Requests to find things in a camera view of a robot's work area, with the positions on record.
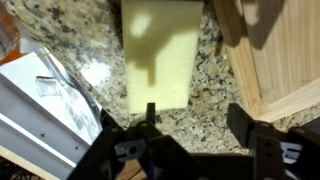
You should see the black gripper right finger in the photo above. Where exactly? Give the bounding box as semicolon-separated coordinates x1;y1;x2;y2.
225;102;320;180

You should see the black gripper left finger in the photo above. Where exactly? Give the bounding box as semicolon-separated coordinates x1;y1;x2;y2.
66;101;218;180

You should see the yellow sponge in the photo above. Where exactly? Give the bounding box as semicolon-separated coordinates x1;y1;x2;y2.
120;0;205;115

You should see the large wooden cutting board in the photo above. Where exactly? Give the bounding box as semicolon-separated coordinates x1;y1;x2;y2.
211;0;320;124

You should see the clear bag of cutlery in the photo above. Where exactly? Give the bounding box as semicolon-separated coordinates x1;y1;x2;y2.
32;47;104;145

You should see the small wooden cutting board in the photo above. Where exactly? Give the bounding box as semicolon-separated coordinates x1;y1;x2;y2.
241;0;320;105

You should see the wooden drawer with metal handle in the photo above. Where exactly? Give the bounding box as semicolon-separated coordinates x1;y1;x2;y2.
0;49;105;180

